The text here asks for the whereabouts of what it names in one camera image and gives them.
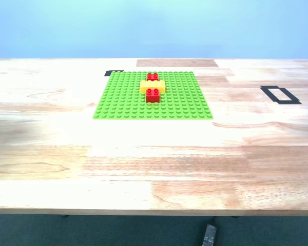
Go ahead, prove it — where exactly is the yellow rectangular brick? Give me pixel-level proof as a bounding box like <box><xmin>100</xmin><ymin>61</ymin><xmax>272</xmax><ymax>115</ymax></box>
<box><xmin>139</xmin><ymin>79</ymin><xmax>167</xmax><ymax>94</ymax></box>

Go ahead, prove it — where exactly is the green studded baseplate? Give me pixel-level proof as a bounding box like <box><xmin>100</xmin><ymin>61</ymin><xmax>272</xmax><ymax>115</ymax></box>
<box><xmin>92</xmin><ymin>71</ymin><xmax>214</xmax><ymax>120</ymax></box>

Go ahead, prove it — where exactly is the gray speckled bar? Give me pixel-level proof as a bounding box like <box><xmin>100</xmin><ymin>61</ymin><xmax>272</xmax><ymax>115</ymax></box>
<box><xmin>202</xmin><ymin>224</ymin><xmax>219</xmax><ymax>246</ymax></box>

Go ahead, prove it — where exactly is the black tape rectangle marker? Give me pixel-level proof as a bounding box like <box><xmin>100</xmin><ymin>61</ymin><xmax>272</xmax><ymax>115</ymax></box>
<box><xmin>259</xmin><ymin>85</ymin><xmax>303</xmax><ymax>105</ymax></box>

